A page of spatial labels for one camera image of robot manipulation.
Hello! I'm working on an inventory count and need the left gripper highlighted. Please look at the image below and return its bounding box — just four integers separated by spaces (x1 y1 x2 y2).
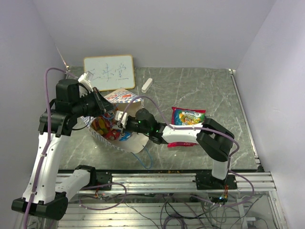
72 86 117 117

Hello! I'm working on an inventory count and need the checkered paper bag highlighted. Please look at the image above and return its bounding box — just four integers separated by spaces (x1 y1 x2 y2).
80 87 153 170

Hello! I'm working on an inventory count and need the red chips bag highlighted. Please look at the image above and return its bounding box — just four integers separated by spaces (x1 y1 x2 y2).
167 142 196 148

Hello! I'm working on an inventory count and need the green Fox's candy bag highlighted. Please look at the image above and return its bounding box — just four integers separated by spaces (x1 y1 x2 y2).
172 107 206 125

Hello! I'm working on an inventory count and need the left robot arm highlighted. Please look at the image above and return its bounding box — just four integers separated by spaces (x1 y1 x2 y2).
11 79 113 220

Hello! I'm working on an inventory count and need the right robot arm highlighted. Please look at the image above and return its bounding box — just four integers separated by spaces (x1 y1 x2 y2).
115 108 236 189

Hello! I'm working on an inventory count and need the blue M&M's bag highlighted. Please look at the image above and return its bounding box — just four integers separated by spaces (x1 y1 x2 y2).
119 132 132 141

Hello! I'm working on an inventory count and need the orange yellow snack bag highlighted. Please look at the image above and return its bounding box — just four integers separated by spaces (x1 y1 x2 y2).
91 116 112 136

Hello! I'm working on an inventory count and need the red Skittles bag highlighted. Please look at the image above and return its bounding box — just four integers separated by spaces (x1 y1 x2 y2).
103 129 121 140

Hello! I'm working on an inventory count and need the small whiteboard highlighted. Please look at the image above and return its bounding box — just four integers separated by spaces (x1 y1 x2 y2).
83 55 135 91

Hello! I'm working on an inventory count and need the white board eraser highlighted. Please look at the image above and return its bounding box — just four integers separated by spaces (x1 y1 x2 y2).
141 78 153 93

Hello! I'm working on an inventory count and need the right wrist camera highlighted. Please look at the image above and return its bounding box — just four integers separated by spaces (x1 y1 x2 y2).
114 110 129 129

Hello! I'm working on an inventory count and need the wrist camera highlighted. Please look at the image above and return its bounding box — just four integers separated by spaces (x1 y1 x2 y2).
114 110 129 129
78 71 93 96

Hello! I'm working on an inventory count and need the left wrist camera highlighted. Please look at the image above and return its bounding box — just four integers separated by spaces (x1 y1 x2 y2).
78 71 93 96

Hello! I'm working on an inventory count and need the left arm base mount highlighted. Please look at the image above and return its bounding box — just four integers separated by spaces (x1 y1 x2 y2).
82 170 112 190

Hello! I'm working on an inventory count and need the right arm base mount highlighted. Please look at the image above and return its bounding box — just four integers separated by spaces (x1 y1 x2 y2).
193 170 237 190

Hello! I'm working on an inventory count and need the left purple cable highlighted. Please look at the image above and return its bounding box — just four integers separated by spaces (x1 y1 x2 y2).
23 67 79 229

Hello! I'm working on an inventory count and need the aluminium frame rail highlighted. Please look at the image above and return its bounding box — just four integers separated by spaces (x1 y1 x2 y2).
112 173 276 194

